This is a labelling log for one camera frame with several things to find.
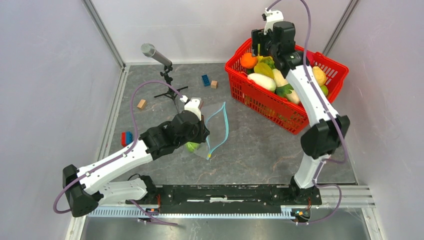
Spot clear zip top bag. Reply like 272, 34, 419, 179
185, 101, 230, 160

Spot orange fruit toy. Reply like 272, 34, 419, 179
240, 52, 258, 69

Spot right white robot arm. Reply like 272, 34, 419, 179
251, 20, 350, 204

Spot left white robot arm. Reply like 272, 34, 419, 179
60, 110, 210, 218

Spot red apple toy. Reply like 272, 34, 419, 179
306, 50, 315, 66

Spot black tripod stand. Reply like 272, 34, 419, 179
154, 64, 189, 113

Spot white cucumber toy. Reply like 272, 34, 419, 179
247, 73, 277, 92

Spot white radish toy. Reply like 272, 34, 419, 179
272, 68, 301, 105

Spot wooden block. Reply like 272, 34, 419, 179
136, 99, 147, 110

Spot blue toy brick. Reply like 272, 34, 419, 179
201, 74, 211, 87

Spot yellow lemon toy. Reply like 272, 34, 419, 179
312, 66, 327, 87

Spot small wooden cube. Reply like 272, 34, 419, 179
210, 80, 218, 89

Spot red and blue bricks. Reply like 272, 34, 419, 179
121, 131, 134, 147

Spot green pear toy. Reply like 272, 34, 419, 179
320, 84, 329, 97

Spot red plastic basket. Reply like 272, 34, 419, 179
225, 38, 349, 135

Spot grey microphone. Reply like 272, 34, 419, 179
140, 43, 172, 67

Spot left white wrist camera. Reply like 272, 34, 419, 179
179, 95, 204, 121

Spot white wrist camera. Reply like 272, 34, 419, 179
179, 95, 204, 121
262, 9, 284, 35

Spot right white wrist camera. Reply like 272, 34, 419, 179
262, 9, 284, 35

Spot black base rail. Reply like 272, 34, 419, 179
136, 184, 322, 214

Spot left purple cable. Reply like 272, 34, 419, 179
52, 80, 186, 227

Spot white cable duct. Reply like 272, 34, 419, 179
88, 206, 295, 220

